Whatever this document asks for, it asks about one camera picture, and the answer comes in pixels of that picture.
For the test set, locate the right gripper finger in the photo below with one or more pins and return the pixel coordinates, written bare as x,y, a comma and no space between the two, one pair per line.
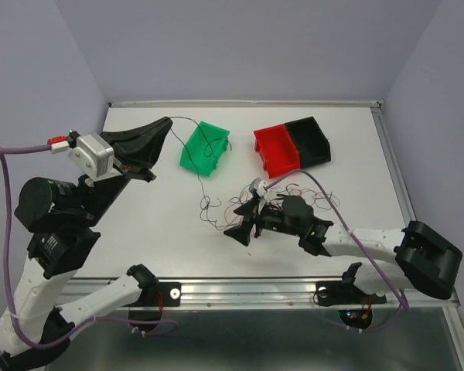
241,232
250,209

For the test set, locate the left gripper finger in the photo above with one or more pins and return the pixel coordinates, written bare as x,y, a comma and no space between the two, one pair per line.
137,163
145,140

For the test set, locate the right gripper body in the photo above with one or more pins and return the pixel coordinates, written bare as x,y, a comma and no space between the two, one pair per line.
271,219

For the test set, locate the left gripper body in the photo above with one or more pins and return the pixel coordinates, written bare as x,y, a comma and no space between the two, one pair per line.
104,195

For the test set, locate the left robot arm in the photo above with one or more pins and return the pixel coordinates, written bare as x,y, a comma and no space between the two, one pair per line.
61,217

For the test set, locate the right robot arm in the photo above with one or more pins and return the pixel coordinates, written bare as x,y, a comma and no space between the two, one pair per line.
372,248

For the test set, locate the red plastic bin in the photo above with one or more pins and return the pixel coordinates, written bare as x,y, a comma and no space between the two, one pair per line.
277,150

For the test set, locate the green plastic bin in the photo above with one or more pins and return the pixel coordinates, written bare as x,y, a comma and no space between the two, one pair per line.
204,148

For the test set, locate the black plastic bin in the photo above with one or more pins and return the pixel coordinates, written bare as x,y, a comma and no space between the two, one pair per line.
313,146

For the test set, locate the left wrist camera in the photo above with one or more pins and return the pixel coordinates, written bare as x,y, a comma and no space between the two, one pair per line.
94,156

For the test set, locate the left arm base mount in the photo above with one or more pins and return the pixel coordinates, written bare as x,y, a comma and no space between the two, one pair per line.
165,293

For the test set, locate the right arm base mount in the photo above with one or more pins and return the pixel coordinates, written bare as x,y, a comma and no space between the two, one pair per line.
344,291

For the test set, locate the aluminium front rail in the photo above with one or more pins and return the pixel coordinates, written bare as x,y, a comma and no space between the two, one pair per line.
236,294

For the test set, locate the aluminium rail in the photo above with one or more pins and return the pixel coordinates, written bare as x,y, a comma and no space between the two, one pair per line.
246,103
236,294
394,166

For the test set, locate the aluminium right side rail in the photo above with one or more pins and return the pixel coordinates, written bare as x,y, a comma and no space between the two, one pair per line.
394,166

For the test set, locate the aluminium back rail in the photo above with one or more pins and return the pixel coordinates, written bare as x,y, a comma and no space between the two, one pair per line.
246,103

